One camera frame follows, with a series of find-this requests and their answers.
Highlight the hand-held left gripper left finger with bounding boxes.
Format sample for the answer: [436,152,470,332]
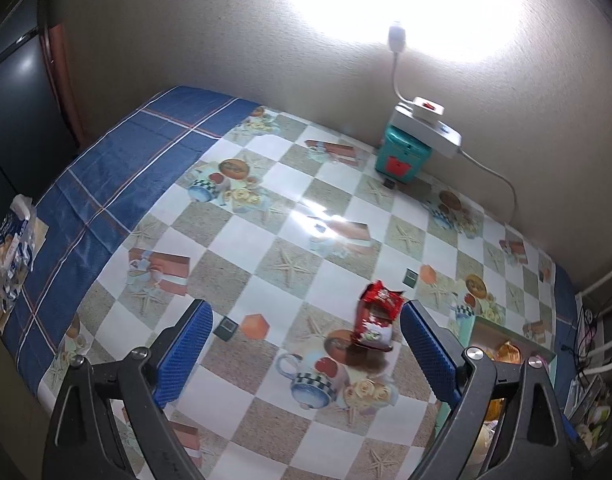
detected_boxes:
[40,299,214,480]

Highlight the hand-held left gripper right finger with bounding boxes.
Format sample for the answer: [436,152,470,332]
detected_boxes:
[400,299,572,480]

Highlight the dark red snack packet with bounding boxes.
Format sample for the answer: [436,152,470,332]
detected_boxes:
[353,280,405,352]

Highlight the teal cardboard box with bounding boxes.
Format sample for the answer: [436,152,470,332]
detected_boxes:
[436,316,559,480]

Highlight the printed checkered tablecloth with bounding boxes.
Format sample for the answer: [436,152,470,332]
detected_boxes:
[0,85,579,480]

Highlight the white metal rack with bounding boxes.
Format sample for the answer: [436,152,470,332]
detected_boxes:
[573,265,612,376]

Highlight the teal toy box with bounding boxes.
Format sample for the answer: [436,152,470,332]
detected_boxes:
[377,125,431,185]

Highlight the brown wooden board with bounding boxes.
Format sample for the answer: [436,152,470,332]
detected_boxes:
[46,22,86,143]

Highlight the black appliance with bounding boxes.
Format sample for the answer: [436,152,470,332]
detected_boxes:
[0,0,81,221]

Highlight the white plug-in lamp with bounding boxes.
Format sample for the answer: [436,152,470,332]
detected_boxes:
[387,20,411,106]

